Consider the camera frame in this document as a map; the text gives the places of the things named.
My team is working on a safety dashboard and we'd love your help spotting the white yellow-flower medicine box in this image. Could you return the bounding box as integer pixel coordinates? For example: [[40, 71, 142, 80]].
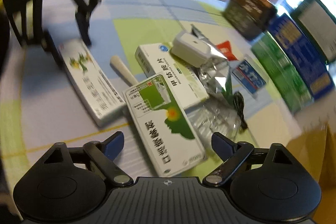
[[59, 39, 126, 127]]

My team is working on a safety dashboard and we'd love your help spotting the green white medicine box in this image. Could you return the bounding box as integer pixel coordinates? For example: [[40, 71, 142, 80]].
[[123, 73, 206, 177]]

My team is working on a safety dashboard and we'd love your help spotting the white mecobalamin tablet box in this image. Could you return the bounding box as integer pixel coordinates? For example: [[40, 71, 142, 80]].
[[135, 43, 209, 109]]

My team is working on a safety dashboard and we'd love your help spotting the clear plastic blister pack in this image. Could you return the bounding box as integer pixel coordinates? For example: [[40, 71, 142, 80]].
[[187, 101, 241, 148]]

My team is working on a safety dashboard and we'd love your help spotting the open cardboard box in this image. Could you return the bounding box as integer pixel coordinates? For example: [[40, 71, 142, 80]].
[[286, 123, 335, 223]]

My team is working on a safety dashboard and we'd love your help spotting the silver foil bag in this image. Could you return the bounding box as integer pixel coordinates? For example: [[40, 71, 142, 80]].
[[191, 24, 233, 106]]

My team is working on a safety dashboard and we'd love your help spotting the blue white tissue pack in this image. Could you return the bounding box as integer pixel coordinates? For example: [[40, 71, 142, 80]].
[[232, 55, 269, 98]]

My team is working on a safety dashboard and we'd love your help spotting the green tissue pack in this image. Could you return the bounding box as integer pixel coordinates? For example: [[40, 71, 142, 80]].
[[251, 32, 313, 114]]

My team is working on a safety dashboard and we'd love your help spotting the checkered tablecloth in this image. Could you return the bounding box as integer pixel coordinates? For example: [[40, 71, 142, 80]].
[[1, 0, 301, 189]]

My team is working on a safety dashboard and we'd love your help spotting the red snack packet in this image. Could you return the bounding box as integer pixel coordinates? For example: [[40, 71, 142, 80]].
[[216, 40, 237, 61]]

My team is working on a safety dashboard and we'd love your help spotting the white square night light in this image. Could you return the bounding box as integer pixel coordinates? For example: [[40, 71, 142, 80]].
[[170, 31, 211, 68]]

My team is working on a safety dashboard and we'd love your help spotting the blue flat box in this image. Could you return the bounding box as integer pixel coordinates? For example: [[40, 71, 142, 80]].
[[268, 13, 334, 100]]

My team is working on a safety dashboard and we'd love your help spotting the black noncm box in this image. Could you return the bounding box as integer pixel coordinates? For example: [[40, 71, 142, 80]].
[[223, 0, 277, 41]]

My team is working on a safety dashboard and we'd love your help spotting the dark green flat box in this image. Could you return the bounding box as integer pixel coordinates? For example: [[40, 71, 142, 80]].
[[290, 0, 335, 65]]

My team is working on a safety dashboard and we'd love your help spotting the black cable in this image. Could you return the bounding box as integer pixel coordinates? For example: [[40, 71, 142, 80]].
[[232, 91, 249, 132]]

